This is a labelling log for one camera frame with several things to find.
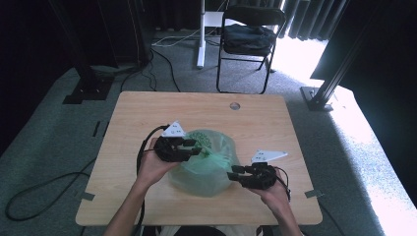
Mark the green plastic bag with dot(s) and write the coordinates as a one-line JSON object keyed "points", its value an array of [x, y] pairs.
{"points": [[203, 177]]}

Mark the person's left hand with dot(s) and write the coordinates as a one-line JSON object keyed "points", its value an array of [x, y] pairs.
{"points": [[150, 170]]}

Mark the black metal profile stand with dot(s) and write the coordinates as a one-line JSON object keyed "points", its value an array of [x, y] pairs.
{"points": [[319, 101]]}

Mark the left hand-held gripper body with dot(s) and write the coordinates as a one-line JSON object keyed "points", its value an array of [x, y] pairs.
{"points": [[168, 149]]}

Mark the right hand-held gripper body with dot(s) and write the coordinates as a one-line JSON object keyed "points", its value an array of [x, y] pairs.
{"points": [[262, 177]]}

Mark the dark pleated curtain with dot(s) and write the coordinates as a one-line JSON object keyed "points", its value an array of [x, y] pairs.
{"points": [[311, 19]]}

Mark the black folding chair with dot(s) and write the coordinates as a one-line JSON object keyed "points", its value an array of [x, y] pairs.
{"points": [[252, 16]]}

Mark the black stand with base plate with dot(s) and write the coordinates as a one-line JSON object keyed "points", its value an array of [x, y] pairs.
{"points": [[88, 91]]}

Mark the black floor tape strip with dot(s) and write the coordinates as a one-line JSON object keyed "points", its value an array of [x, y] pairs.
{"points": [[96, 129], [106, 128]]}

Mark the person's right hand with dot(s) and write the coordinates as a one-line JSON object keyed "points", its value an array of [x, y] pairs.
{"points": [[277, 198]]}

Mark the grey tape piece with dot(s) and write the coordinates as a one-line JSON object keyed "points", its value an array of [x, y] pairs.
{"points": [[313, 193], [88, 196]]}

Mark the grey table grommet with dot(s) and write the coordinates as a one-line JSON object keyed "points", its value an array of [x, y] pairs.
{"points": [[234, 106]]}

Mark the dark backpack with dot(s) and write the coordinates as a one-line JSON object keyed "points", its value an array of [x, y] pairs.
{"points": [[249, 39]]}

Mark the white desk leg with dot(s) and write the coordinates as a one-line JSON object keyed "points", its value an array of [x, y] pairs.
{"points": [[200, 49]]}

